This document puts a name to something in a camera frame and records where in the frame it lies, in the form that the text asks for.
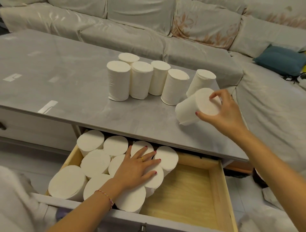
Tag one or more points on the person's right hand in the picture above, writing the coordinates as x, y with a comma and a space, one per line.
229, 114

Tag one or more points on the person's left hand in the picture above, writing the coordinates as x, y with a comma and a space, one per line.
133, 171

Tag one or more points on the person's left middle finger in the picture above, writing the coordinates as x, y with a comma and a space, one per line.
148, 156

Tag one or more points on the person's right thumb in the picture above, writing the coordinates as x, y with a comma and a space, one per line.
205, 117

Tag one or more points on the person's left thumb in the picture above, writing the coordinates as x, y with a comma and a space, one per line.
128, 155

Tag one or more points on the person's left little finger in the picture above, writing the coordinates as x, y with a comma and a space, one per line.
149, 176

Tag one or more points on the white tissue paper roll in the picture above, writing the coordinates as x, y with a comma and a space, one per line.
188, 110

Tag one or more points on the person's left forearm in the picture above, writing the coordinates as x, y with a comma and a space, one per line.
90, 210

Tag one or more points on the person's right forearm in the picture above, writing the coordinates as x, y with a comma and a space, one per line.
270, 167

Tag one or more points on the pile of white tissue rolls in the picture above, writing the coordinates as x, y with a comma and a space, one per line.
95, 162

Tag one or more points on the wooden drawer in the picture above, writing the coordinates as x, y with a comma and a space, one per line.
191, 191

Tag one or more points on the metal drawer pull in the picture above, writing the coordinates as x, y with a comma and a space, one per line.
143, 227

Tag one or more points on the row of white tissue rolls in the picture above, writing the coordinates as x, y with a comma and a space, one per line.
118, 81

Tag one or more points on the floral sofa cushion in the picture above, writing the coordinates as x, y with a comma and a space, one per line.
205, 24
275, 12

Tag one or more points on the blue pillow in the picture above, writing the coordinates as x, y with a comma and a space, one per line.
279, 59

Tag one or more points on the grey coffee table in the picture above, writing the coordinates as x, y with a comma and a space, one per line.
35, 129

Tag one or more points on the beige fabric sofa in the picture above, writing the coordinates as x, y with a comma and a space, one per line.
143, 43

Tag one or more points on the white cloth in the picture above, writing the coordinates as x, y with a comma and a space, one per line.
263, 222

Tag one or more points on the white fluffy garment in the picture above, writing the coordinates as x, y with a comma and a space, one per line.
16, 203

